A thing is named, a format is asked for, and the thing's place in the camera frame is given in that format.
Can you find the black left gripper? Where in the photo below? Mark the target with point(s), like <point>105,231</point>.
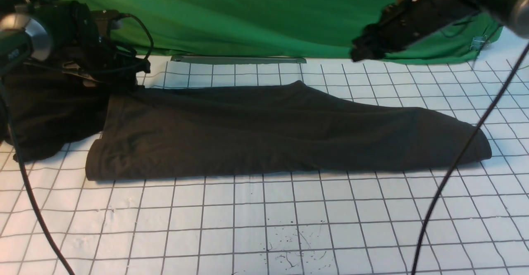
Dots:
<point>100,59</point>

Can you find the white grid table cover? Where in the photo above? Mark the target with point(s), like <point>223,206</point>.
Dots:
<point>319,223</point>

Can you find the silver binder clip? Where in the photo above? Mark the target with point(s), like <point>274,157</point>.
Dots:
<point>478,43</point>

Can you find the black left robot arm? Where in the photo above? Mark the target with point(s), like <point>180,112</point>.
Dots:
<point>68,37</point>

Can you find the black garment pile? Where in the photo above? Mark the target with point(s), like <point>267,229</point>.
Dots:
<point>42,110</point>

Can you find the green backdrop cloth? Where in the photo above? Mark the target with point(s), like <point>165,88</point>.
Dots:
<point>254,28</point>

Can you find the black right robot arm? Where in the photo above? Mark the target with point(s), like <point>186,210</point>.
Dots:
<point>512,14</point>

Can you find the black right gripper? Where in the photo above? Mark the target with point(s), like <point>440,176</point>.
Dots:
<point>400,26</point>

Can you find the dark gray long-sleeve top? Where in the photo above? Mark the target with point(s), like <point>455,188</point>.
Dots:
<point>255,130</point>

